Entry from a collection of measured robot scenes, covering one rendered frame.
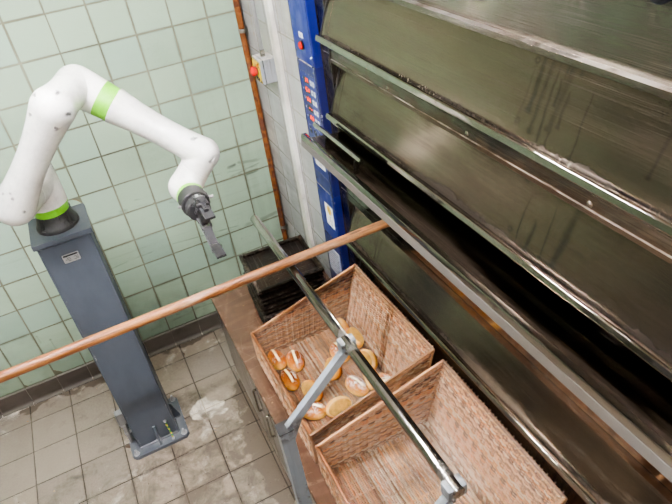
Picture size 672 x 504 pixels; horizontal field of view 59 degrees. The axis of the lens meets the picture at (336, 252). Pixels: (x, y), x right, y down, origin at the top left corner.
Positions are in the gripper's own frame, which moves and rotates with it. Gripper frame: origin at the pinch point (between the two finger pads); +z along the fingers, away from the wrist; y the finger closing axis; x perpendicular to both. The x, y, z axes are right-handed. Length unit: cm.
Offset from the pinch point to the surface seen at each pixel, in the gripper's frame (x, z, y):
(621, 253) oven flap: -57, 90, -25
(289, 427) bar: 2, 44, 38
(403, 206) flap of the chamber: -47, 29, -7
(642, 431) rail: -41, 112, -10
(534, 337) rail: -41, 87, -10
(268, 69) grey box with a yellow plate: -51, -82, -14
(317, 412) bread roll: -14, 19, 70
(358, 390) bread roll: -31, 17, 70
